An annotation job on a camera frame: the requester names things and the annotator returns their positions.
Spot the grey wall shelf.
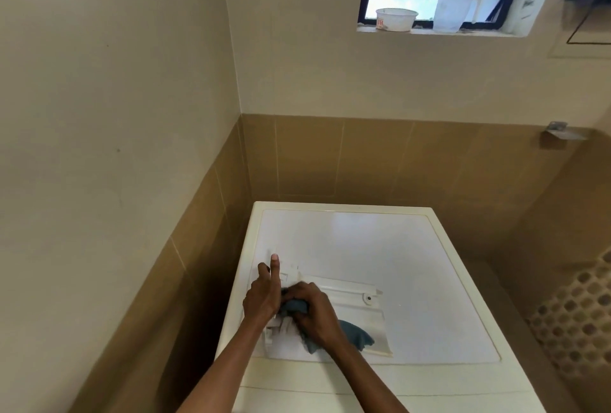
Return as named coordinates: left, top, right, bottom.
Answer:
left=544, top=121, right=589, bottom=142

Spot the person's left forearm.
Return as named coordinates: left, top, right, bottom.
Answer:
left=175, top=316, right=269, bottom=413

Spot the blue cloth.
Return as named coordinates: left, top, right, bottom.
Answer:
left=277, top=299, right=376, bottom=356

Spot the person's right forearm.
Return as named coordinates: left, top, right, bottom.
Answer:
left=328, top=340, right=412, bottom=413

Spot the white washing machine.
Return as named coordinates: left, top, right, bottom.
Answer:
left=213, top=200, right=548, bottom=413

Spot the person's left hand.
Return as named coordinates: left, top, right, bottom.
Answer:
left=242, top=253, right=284, bottom=328

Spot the white detergent drawer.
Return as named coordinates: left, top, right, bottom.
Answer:
left=261, top=255, right=394, bottom=359

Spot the person's right hand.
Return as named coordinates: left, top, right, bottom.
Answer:
left=281, top=281, right=350, bottom=353

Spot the white container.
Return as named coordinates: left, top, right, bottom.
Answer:
left=375, top=7, right=420, bottom=33

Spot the translucent plastic jug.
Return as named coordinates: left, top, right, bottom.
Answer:
left=431, top=0, right=486, bottom=34

